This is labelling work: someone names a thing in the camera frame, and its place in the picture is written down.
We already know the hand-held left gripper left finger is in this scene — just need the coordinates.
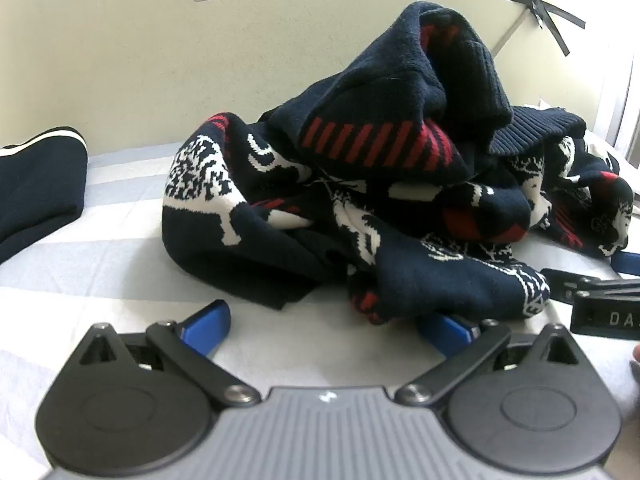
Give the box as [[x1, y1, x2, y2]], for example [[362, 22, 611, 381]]
[[77, 299, 262, 407]]

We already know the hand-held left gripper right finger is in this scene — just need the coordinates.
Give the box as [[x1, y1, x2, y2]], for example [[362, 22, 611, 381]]
[[397, 312, 577, 407]]

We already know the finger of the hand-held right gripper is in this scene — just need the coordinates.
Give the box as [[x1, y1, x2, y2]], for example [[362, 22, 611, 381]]
[[611, 250, 640, 278], [541, 268, 640, 307]]

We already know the navy reindeer knit sweater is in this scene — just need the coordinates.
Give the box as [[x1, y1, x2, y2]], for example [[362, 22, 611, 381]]
[[161, 1, 635, 325]]

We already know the blue striped bed sheet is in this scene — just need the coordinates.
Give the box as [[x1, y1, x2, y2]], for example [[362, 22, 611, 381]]
[[0, 135, 640, 480]]

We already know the white folded garment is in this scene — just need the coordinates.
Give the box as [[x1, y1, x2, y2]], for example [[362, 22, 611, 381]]
[[520, 99, 622, 172]]

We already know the navy garment with white stripe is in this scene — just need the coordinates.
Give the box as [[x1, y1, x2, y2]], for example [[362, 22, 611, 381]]
[[0, 126, 89, 265]]

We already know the black tape strip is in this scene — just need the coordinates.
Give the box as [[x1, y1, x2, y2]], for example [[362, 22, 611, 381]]
[[497, 0, 586, 31], [501, 0, 572, 57]]

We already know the white window frame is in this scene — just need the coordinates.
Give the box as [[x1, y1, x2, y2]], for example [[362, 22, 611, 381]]
[[590, 0, 640, 161]]

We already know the grey power cable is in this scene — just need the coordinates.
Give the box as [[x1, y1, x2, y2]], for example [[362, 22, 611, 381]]
[[491, 7, 533, 56]]

